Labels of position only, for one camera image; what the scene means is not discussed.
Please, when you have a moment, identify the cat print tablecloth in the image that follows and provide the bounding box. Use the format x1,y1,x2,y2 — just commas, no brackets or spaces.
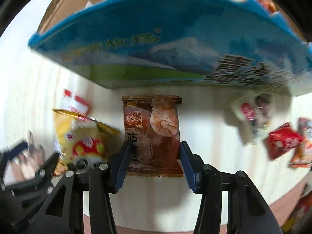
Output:
1,35,308,232

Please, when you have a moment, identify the cardboard milk box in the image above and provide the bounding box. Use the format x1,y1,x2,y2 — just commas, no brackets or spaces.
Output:
28,0,311,96

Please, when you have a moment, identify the small white red packet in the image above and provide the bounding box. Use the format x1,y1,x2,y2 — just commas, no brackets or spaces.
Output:
230,91,273,144

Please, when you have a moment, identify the brown pastry packet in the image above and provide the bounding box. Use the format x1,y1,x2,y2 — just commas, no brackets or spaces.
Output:
122,95,183,177

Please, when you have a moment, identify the orange panda snack bag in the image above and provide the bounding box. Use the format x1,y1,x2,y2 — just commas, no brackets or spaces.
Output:
290,117,312,168

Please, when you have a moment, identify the yellow panda snack bag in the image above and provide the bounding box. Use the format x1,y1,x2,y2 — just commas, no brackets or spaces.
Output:
53,109,120,176

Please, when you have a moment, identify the red triangular packet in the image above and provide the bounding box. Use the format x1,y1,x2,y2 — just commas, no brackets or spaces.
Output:
263,122,304,160

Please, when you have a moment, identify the red white sachet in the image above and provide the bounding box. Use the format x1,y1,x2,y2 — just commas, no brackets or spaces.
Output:
60,89,90,115

